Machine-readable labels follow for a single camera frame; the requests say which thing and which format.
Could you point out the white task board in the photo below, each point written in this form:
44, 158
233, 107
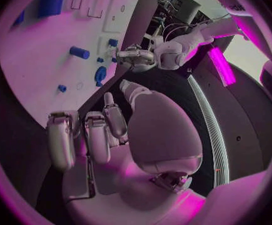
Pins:
56, 50

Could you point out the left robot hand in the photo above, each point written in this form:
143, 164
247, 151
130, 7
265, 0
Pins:
135, 55

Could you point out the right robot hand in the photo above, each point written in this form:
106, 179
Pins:
163, 127

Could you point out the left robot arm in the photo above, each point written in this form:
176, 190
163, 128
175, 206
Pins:
192, 41

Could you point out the blue peg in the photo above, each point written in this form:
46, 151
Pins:
62, 88
114, 60
100, 60

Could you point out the blue block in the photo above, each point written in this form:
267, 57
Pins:
19, 19

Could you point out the blue short cylinder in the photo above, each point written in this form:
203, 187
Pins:
79, 52

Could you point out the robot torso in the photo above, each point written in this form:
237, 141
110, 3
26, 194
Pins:
231, 120

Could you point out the cluttered workshop rack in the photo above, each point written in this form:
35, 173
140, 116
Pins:
173, 9

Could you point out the blue gear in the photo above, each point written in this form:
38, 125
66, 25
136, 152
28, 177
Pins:
101, 75

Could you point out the blue plug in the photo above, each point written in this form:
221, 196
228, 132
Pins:
112, 42

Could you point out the glowing light bar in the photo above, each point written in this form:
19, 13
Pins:
221, 67

